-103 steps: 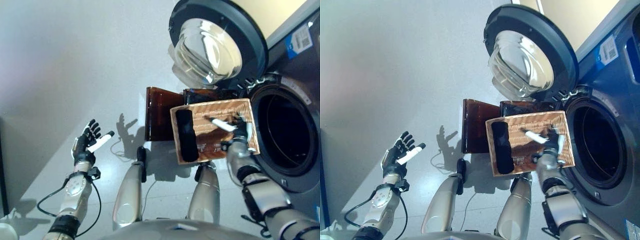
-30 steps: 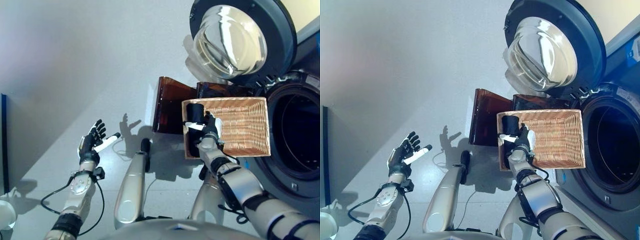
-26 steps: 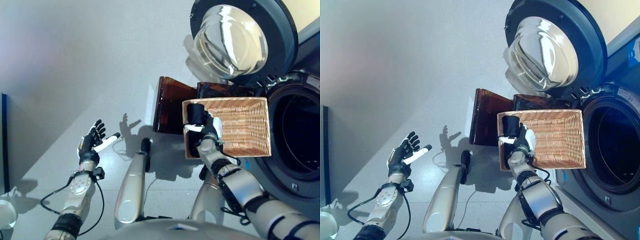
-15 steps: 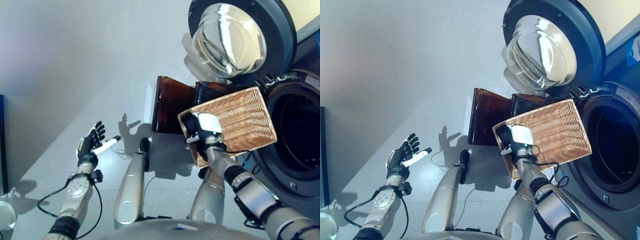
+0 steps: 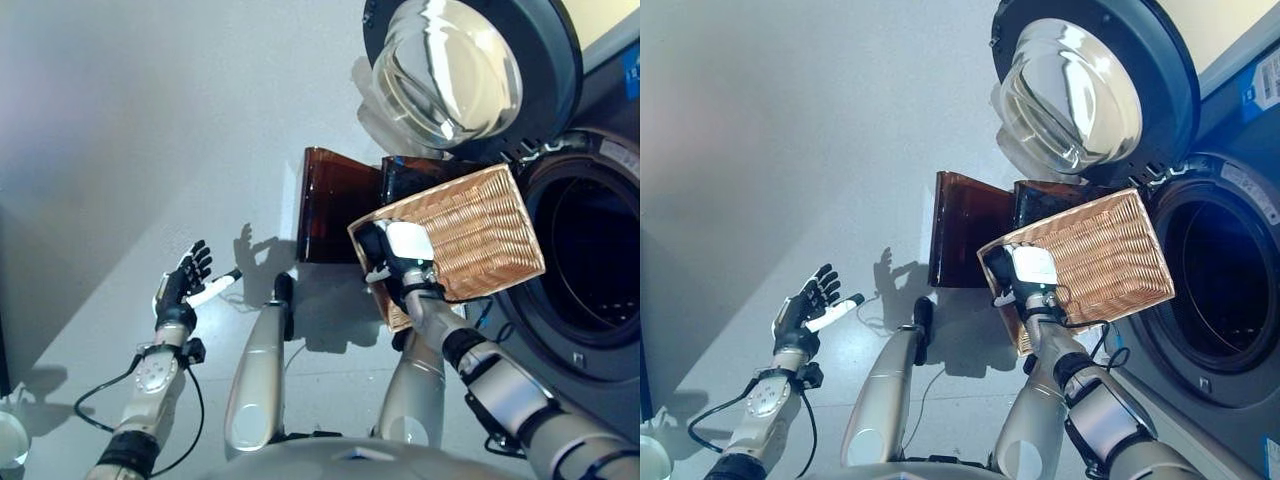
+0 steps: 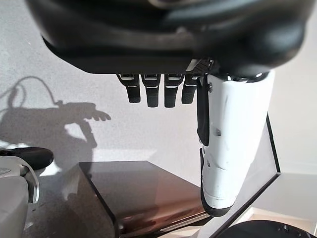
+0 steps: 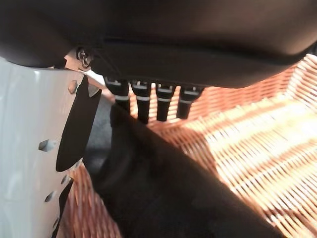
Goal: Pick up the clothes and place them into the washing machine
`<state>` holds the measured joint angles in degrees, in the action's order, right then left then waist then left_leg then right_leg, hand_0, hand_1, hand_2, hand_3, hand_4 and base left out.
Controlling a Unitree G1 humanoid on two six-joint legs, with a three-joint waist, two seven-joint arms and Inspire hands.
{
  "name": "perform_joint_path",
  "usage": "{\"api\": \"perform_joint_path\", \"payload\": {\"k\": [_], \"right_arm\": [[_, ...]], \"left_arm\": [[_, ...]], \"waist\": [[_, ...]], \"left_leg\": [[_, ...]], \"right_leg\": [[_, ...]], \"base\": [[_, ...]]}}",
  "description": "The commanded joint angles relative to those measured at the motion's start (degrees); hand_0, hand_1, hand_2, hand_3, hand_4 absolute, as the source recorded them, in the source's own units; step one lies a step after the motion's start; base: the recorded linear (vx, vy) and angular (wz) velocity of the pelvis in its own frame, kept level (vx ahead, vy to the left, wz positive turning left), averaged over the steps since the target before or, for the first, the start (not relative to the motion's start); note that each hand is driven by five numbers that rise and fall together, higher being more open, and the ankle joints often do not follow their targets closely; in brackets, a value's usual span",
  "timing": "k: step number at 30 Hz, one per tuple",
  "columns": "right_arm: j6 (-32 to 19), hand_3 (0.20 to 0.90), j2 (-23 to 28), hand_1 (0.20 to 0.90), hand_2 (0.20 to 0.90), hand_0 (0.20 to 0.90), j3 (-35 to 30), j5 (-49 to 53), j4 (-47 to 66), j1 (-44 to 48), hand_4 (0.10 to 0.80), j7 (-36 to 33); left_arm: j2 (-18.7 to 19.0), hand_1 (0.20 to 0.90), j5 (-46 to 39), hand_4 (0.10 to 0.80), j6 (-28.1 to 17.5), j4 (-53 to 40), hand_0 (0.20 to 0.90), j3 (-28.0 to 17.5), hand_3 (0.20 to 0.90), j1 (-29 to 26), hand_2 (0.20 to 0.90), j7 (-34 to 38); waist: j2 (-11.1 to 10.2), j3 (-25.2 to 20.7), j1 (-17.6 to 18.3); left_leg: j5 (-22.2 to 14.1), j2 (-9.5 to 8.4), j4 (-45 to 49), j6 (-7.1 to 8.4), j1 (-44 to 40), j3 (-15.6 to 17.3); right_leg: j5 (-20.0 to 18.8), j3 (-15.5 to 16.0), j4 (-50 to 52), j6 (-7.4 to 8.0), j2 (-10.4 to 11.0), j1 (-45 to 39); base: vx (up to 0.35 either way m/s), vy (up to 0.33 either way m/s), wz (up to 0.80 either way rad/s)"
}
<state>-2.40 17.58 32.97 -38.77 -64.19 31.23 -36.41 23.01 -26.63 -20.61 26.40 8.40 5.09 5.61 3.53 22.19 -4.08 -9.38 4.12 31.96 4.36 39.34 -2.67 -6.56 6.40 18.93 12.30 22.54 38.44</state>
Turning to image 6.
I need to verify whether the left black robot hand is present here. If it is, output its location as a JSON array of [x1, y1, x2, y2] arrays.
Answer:
[[24, 0, 312, 217]]

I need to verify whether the round glass washing machine door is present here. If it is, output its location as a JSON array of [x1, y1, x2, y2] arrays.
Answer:
[[226, 220, 310, 238]]

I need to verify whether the brown acrylic stool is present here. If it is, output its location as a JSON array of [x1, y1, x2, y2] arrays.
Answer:
[[61, 160, 213, 238]]

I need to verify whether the black baseboard strip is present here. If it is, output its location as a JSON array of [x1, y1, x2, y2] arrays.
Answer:
[[212, 113, 282, 236]]

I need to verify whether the left silver robot leg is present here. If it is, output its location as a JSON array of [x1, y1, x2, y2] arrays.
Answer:
[[0, 147, 54, 238]]

